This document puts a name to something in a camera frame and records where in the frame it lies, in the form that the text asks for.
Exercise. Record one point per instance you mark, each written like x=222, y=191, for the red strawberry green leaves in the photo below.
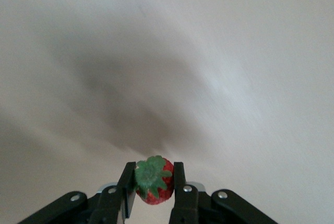
x=154, y=179

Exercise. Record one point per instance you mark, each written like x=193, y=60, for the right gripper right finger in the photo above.
x=185, y=205

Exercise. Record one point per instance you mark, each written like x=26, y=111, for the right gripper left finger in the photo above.
x=109, y=203

